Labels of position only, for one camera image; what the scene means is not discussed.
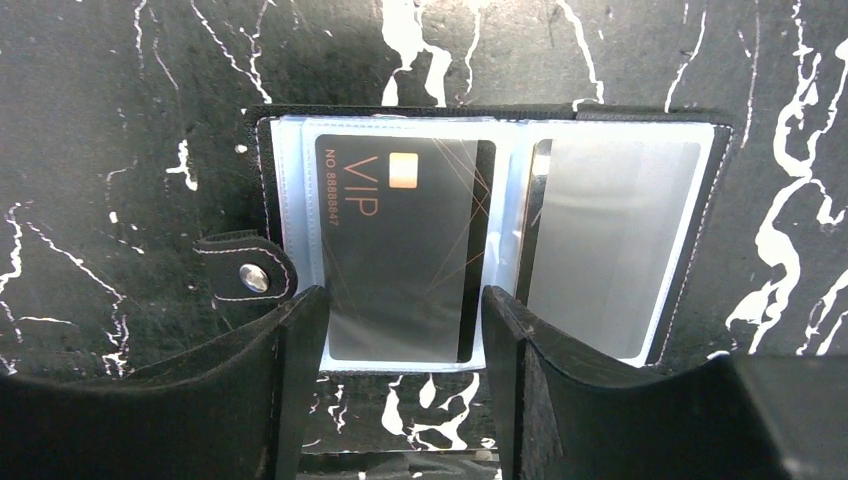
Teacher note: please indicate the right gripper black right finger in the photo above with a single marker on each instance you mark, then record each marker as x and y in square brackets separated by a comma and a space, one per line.
[564, 410]

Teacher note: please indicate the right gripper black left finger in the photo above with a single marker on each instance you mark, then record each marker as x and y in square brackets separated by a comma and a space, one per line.
[232, 408]

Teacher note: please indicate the black silver card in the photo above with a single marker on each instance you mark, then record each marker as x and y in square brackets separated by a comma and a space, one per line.
[605, 226]

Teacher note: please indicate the black VIP card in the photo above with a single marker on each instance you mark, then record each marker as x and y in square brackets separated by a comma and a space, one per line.
[403, 229]

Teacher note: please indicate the black card holder wallet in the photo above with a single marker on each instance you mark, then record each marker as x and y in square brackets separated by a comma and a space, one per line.
[268, 265]

